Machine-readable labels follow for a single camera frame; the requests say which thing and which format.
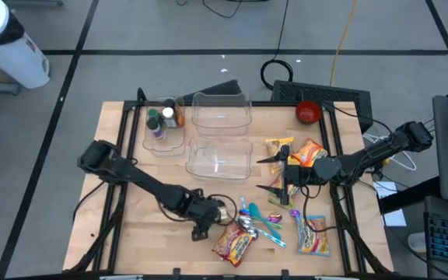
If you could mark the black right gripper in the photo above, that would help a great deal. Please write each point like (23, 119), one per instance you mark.
(302, 175)

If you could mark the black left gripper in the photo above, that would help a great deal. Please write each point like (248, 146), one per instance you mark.
(202, 214)

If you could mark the plain steel spoon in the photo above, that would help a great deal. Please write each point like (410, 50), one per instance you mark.
(245, 222)

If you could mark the yellow ramen packet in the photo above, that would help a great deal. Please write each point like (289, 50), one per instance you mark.
(274, 145)

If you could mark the red ramen packet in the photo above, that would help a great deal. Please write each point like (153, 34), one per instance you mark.
(233, 243)

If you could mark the teal plastic spoon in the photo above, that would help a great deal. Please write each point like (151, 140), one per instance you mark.
(254, 209)

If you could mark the orange ramen packet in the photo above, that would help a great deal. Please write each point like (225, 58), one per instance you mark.
(309, 151)

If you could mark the blue edged ramen packet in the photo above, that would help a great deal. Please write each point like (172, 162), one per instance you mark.
(313, 235)

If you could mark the brown spice bottle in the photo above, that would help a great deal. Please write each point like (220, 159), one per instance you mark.
(180, 113)

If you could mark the purple label black lid bottle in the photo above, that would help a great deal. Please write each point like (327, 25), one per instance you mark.
(155, 126)

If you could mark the white lid spices jar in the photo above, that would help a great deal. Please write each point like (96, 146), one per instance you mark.
(168, 114)

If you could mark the black lid spice jar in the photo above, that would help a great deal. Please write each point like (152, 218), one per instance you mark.
(169, 103)

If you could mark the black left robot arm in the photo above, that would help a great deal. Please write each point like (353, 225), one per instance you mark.
(138, 179)

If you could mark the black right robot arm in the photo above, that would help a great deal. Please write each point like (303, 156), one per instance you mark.
(364, 155)

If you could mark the clear plastic bin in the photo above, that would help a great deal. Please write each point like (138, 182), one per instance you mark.
(220, 157)
(163, 144)
(221, 114)

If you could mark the red bowl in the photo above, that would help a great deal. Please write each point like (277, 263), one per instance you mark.
(308, 112)

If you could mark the white paper sheet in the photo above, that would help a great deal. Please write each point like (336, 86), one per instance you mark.
(393, 218)

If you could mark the white computer mouse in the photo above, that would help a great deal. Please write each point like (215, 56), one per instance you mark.
(416, 242)

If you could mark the white trash can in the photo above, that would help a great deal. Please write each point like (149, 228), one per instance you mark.
(2, 43)

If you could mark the black aluminium table frame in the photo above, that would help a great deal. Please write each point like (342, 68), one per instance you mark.
(124, 120)

